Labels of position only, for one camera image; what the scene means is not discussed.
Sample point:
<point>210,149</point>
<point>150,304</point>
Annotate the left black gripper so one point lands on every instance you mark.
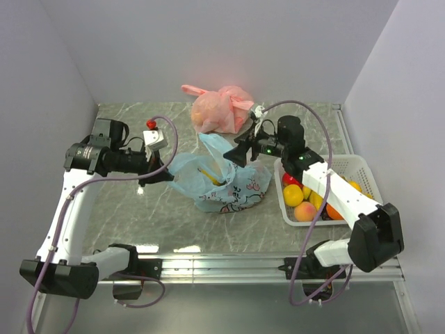
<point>154,163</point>

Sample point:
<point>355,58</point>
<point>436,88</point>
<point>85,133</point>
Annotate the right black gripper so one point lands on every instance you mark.
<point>238,155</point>

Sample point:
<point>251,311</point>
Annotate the blue plastic bag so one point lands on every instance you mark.
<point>241,188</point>

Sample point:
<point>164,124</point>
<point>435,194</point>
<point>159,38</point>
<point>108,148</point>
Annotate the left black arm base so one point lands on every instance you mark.
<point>146,269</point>

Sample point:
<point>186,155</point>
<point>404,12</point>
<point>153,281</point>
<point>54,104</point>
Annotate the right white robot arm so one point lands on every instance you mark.
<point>376,229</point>

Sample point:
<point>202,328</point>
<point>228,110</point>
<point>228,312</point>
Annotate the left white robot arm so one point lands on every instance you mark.
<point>59,267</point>

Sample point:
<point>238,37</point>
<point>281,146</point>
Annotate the pink tied plastic bag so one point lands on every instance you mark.
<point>224,111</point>

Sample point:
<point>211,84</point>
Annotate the red fake apple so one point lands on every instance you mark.
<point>288,180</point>

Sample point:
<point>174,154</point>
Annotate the yellow fake orange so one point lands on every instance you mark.
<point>292,195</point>

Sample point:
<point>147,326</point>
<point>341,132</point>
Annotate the yellow fake banana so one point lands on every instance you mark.
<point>312,197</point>

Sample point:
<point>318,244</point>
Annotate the fake peach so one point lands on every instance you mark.
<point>305,212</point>

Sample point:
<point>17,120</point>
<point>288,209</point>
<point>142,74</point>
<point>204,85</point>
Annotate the dark fake grape bunch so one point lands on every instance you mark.
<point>325,216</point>

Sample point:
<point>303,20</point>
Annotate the small yellow fake fruit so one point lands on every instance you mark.
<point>356,186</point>

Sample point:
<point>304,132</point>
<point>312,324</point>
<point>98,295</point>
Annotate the white plastic basket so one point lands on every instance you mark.
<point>351,166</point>

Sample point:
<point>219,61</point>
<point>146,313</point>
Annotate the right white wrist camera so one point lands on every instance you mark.
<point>258,114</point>

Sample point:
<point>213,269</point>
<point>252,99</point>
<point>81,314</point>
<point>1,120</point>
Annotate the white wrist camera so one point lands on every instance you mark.
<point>154,140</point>
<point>258,114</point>

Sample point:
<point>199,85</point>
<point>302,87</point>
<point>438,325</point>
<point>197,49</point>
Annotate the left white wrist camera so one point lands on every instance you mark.
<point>154,140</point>

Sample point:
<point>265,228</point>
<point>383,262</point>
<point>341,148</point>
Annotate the aluminium rail frame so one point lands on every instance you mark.
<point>222,274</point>

